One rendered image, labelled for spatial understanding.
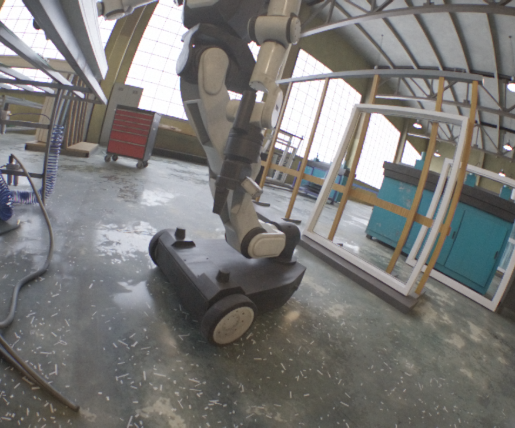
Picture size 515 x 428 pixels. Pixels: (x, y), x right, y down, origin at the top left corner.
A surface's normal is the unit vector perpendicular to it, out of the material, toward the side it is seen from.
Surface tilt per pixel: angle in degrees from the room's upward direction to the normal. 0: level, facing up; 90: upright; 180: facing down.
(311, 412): 0
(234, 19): 120
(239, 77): 113
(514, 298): 90
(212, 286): 45
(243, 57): 90
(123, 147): 90
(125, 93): 90
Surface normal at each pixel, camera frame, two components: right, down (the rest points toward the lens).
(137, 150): 0.20, 0.28
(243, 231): 0.64, 0.35
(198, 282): -0.32, -0.69
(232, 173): -0.28, 0.03
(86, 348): 0.27, -0.94
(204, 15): -0.37, 0.81
